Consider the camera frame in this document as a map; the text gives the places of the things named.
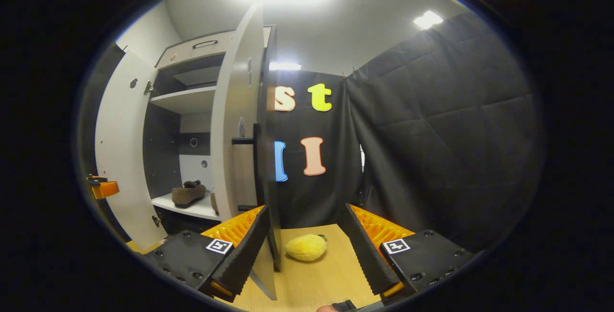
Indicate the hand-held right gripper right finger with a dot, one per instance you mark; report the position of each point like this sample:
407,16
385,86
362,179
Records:
367,259

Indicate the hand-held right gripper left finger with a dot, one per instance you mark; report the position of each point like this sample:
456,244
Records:
247,254

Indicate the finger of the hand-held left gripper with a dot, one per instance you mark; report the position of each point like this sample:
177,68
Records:
108,189

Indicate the grey cabinet door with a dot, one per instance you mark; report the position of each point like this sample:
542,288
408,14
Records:
124,158
228,110

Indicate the grey shoe cabinet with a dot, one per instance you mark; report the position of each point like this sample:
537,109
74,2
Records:
184,98

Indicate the metal door hinge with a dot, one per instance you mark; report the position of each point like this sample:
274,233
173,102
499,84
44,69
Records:
156,221
148,87

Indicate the yellow plush toy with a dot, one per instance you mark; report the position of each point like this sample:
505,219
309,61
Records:
306,247

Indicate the long ceiling light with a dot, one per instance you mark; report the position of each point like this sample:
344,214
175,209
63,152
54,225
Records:
285,66

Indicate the small ceiling light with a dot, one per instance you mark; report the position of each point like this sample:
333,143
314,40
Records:
428,20

